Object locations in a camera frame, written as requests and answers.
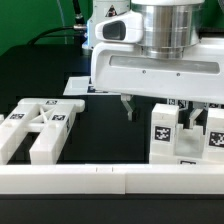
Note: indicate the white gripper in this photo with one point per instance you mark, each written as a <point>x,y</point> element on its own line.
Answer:
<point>198,76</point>

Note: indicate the white chair seat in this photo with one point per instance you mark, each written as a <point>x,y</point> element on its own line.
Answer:
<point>189,148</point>

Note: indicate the white chair back frame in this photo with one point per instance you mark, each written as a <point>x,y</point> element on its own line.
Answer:
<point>52,119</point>

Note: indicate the marker cube left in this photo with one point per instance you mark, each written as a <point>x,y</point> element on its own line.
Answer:
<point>182,104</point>

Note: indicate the marker cube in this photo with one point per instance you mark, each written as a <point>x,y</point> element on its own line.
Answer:
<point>214,105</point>
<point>182,104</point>

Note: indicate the marker cube right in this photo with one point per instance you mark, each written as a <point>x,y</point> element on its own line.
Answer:
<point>214,105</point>

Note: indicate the white front fence bar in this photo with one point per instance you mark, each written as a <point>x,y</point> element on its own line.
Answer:
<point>112,179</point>

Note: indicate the white part at left edge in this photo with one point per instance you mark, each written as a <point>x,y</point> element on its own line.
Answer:
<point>1,119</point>

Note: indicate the white marker base plate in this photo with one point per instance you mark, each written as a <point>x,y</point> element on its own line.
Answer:
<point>81,86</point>

